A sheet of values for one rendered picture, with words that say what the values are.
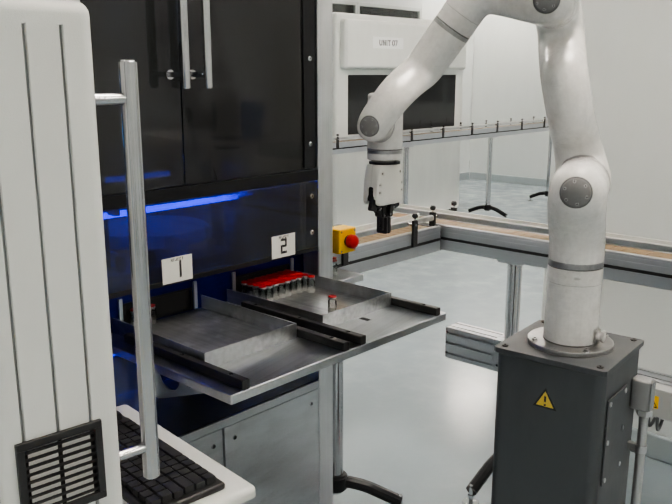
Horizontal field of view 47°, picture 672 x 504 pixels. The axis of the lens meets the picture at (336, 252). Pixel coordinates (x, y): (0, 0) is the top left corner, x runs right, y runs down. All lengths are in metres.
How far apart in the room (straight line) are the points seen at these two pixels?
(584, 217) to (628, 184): 1.45
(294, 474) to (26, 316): 1.40
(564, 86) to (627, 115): 1.40
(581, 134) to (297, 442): 1.15
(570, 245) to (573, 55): 0.40
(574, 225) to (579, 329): 0.24
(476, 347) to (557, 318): 1.09
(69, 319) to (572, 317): 1.12
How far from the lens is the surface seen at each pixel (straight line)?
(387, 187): 1.85
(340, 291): 2.11
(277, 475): 2.26
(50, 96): 1.02
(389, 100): 1.75
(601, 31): 3.17
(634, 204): 3.13
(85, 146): 1.04
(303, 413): 2.26
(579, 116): 1.74
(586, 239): 1.74
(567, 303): 1.78
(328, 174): 2.14
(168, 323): 1.90
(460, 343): 2.90
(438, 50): 1.79
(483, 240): 2.72
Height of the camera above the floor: 1.46
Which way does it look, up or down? 13 degrees down
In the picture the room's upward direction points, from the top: straight up
